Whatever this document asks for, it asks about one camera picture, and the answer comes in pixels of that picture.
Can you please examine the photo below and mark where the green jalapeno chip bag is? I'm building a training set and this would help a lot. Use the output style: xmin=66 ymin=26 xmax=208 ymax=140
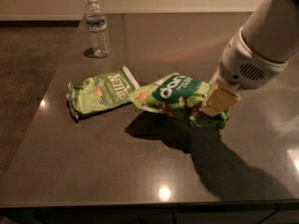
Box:
xmin=66 ymin=65 xmax=140 ymax=120

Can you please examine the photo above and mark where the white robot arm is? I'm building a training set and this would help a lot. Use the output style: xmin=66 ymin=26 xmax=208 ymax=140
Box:
xmin=200 ymin=0 xmax=299 ymax=117

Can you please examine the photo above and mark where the green rice chip bag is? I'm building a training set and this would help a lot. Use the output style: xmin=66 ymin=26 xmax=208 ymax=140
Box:
xmin=130 ymin=73 xmax=230 ymax=130

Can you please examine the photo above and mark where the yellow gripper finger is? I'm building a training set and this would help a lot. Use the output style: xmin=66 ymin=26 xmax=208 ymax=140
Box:
xmin=200 ymin=75 xmax=241 ymax=117

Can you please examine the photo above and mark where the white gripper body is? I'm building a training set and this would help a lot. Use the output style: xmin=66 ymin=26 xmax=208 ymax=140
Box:
xmin=220 ymin=29 xmax=289 ymax=90

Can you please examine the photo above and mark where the clear plastic water bottle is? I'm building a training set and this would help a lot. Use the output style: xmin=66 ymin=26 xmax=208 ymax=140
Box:
xmin=84 ymin=0 xmax=111 ymax=58

